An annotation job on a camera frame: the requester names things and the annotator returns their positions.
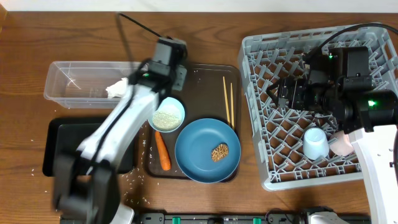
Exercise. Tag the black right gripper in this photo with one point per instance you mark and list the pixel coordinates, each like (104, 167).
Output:
(297, 101)

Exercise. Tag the light blue plastic cup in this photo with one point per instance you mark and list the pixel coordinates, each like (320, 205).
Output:
(315, 144)

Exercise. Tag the brown noodle cake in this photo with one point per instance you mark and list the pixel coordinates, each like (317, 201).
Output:
(219, 152)

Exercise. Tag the dark blue plate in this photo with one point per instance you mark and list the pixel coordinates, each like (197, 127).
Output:
(193, 150)

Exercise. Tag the light blue rice bowl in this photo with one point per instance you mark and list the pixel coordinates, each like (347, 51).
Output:
(168, 117)

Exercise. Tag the orange carrot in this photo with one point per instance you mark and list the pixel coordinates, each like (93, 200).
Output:
(163, 152)

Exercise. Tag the white tissue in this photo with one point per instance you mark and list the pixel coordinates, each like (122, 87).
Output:
(117, 90)

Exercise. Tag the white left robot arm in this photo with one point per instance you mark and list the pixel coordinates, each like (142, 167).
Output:
(86, 182)

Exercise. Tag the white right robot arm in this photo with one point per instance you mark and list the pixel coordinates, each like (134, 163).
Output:
(339, 84)

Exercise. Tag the grey dishwasher rack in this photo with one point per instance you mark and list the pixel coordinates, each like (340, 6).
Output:
(277, 132)

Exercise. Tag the wooden chopstick right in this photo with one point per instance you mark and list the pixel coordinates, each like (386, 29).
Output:
(232, 106)

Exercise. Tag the dark brown serving tray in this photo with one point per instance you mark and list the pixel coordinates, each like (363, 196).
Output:
(202, 96)

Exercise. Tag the clear plastic bin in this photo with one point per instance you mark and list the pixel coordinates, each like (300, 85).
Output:
(82, 84)

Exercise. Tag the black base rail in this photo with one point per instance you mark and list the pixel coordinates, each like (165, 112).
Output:
(272, 216)

